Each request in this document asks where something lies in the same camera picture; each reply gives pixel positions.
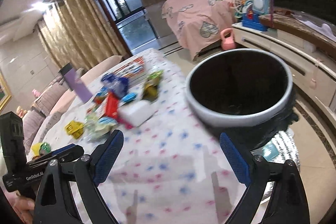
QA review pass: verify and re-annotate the colourful ferris wheel toy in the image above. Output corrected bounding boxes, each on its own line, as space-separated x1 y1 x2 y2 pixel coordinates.
230 0 249 19

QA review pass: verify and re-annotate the pink sofa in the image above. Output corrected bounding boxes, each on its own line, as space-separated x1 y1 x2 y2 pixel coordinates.
15 54 124 154

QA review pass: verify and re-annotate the white foam block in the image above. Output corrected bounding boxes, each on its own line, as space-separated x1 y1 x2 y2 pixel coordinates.
117 100 155 127

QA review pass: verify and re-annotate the green gold snack pouch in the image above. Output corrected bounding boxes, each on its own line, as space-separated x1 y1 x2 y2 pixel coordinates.
142 70 163 102

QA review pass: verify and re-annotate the light green wrapper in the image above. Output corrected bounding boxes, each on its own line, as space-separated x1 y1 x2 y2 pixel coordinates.
84 112 118 142

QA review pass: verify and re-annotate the gold patterned curtain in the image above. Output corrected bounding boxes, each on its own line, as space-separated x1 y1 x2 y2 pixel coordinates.
35 0 130 70

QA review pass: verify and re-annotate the blue plastic snack bag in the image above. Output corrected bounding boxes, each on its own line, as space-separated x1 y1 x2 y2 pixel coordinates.
101 73 129 99

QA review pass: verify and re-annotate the pink heart-pattern furniture cover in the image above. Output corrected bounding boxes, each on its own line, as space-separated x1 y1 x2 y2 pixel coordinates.
161 0 235 60

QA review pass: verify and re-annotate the balcony glass door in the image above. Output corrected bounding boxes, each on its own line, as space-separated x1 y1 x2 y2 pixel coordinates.
102 0 157 50

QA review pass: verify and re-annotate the purple thermos bottle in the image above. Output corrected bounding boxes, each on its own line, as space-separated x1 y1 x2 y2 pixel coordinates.
59 63 93 103

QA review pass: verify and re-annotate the yellow toy basket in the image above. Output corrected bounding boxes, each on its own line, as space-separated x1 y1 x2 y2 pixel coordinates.
64 120 84 139

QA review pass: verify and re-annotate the silver foil floor mat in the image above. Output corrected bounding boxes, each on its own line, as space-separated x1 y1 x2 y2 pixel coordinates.
252 129 301 204

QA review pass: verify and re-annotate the white floral tablecloth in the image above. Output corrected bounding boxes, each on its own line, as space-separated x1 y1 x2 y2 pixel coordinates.
26 48 263 224

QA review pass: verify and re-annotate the pink kettlebell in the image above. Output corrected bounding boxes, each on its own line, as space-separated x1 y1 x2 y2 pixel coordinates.
220 28 236 51

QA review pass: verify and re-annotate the blue toy machine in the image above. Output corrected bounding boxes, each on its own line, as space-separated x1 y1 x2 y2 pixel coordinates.
241 0 270 31

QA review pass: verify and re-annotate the person's left hand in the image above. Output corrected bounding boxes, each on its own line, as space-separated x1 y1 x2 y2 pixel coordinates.
11 196 35 224

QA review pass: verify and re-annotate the white TV cabinet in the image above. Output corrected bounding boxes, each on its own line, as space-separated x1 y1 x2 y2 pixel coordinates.
232 23 335 134

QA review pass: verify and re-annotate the colourful children's book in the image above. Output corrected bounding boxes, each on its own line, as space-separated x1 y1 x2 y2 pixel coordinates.
113 56 145 79

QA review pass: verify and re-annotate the crushed green can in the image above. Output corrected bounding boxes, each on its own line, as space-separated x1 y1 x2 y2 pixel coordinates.
31 142 51 156

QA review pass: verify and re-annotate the small blue container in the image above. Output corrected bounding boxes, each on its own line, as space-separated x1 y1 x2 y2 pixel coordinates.
121 93 137 103

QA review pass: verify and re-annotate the red snack box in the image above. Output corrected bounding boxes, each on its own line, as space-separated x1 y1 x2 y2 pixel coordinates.
104 93 119 119

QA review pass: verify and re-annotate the black trash bin white rim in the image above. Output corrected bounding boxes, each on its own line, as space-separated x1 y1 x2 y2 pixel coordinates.
185 48 298 151

